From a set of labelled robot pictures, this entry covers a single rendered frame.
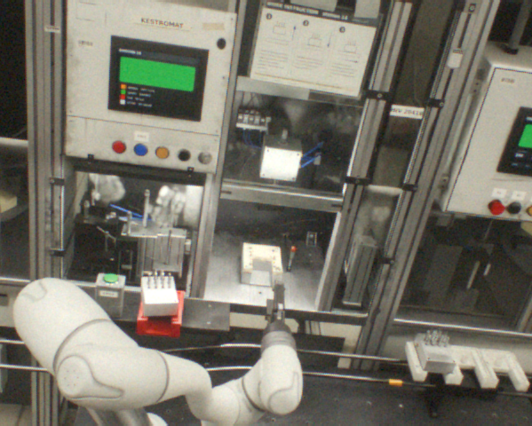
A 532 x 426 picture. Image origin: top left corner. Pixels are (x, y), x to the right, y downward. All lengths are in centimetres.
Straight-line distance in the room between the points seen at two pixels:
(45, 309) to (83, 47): 80
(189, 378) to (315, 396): 101
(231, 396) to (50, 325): 57
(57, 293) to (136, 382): 23
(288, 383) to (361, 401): 76
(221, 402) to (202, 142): 71
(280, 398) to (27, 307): 61
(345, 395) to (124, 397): 125
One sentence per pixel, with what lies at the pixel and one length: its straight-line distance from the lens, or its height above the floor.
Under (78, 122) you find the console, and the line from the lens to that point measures 192.
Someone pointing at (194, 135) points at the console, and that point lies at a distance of 189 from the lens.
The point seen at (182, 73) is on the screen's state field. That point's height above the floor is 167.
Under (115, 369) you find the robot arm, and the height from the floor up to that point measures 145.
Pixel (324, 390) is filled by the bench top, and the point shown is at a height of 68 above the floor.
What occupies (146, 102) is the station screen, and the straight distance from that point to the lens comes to 184.
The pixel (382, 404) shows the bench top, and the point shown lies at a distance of 234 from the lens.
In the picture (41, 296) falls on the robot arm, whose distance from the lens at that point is 130.
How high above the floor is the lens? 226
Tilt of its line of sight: 30 degrees down
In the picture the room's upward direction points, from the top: 11 degrees clockwise
